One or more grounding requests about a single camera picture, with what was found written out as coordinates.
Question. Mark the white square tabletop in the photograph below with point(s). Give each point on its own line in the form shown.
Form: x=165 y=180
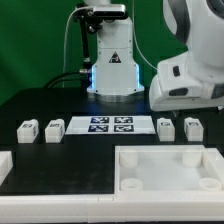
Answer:
x=169 y=173

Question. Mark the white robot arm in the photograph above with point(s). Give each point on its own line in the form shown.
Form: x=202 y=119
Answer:
x=195 y=78

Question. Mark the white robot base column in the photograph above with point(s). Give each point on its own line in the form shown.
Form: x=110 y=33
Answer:
x=115 y=75

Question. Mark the white sheet with AprilTags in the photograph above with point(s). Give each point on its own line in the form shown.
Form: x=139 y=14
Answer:
x=80 y=125

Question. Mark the white U-shaped obstacle fence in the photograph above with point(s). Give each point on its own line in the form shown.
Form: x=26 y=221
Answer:
x=101 y=208

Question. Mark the black camera on stand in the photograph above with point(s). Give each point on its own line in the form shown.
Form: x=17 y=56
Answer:
x=91 y=17

